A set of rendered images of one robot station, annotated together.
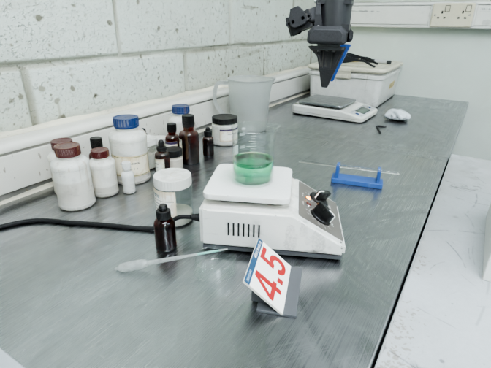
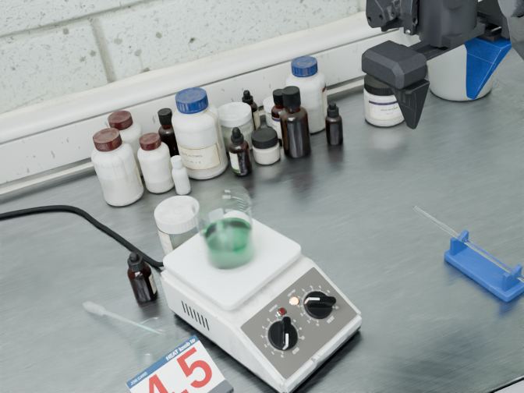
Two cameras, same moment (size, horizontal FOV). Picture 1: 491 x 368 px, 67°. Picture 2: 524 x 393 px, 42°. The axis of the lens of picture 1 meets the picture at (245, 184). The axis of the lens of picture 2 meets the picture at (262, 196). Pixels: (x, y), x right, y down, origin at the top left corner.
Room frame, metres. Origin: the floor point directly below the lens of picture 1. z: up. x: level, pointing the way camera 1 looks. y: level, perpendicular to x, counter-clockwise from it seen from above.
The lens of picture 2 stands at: (0.11, -0.44, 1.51)
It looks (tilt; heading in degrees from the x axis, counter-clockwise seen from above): 37 degrees down; 43
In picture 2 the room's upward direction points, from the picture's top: 9 degrees counter-clockwise
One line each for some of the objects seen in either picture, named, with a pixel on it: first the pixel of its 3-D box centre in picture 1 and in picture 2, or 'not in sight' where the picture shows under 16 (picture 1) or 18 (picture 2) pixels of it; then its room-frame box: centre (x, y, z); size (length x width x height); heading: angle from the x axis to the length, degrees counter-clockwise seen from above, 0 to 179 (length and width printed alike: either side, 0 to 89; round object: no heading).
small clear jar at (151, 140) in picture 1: (144, 152); (235, 128); (0.78, 0.22, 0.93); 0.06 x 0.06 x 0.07
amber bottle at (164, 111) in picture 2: (99, 158); (170, 135); (0.70, 0.29, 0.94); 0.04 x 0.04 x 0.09
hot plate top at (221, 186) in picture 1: (250, 182); (231, 256); (0.50, -0.01, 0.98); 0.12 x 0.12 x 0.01; 83
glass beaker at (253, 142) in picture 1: (255, 155); (228, 231); (0.50, -0.01, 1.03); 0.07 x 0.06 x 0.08; 105
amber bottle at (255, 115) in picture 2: not in sight; (249, 110); (0.83, 0.23, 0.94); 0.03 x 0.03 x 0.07
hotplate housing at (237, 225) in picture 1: (267, 209); (252, 293); (0.50, -0.03, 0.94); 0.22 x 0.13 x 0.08; 83
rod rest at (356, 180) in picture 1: (357, 174); (484, 263); (0.70, -0.23, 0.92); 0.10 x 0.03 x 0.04; 72
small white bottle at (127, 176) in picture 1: (128, 177); (180, 175); (0.64, 0.22, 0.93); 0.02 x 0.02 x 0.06
